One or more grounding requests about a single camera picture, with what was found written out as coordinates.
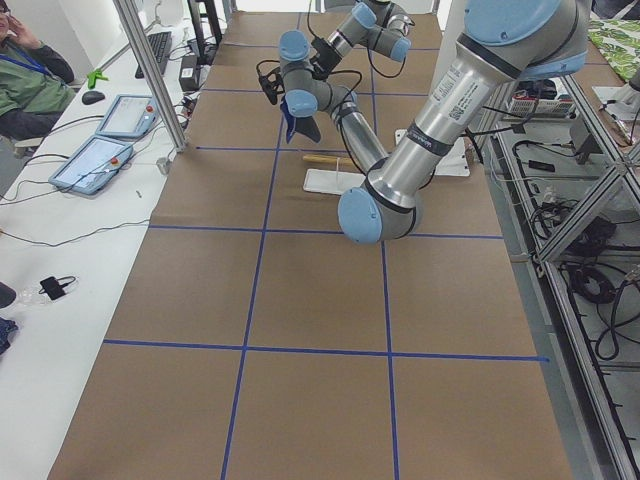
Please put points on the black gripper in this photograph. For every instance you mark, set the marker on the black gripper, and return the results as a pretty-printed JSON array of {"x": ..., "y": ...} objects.
[{"x": 323, "y": 50}]

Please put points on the blue grey microfibre towel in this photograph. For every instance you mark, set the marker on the blue grey microfibre towel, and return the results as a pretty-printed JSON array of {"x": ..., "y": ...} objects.
[{"x": 305, "y": 126}]

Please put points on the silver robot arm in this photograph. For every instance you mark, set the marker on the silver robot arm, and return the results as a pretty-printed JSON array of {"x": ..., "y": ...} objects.
[
  {"x": 501, "y": 42},
  {"x": 304, "y": 96}
]

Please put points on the left wooden rack rod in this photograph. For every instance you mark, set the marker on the left wooden rack rod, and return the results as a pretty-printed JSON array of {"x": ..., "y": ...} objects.
[{"x": 318, "y": 158}]

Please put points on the white towel rack base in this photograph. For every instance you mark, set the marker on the white towel rack base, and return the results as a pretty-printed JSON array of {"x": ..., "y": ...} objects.
[{"x": 331, "y": 182}]

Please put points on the black keyboard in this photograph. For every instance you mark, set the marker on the black keyboard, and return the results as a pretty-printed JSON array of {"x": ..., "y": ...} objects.
[{"x": 161, "y": 46}]

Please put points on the upper teach pendant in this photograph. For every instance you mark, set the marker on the upper teach pendant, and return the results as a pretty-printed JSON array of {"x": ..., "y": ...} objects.
[{"x": 129, "y": 117}]

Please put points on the teach pendant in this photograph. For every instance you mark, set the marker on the teach pendant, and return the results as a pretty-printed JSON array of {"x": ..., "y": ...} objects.
[
  {"x": 129, "y": 117},
  {"x": 91, "y": 167}
]

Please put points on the black computer mouse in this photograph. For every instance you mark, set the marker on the black computer mouse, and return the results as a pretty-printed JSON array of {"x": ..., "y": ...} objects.
[{"x": 92, "y": 97}]

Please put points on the lower teach pendant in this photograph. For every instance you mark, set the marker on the lower teach pendant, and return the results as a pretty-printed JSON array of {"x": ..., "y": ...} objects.
[{"x": 91, "y": 167}]

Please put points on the seated person green jacket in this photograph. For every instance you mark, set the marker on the seated person green jacket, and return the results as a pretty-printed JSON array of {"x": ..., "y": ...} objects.
[{"x": 35, "y": 81}]

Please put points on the small black device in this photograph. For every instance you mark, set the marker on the small black device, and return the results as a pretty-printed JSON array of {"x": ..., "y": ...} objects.
[{"x": 55, "y": 287}]

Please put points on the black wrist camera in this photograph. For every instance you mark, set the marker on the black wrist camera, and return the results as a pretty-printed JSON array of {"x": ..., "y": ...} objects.
[{"x": 272, "y": 84}]

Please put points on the white pedestal column base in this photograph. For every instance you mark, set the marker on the white pedestal column base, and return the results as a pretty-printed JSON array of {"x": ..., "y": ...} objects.
[{"x": 455, "y": 95}]

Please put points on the aluminium frame post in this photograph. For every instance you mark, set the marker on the aluminium frame post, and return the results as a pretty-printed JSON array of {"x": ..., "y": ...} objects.
[{"x": 143, "y": 53}]

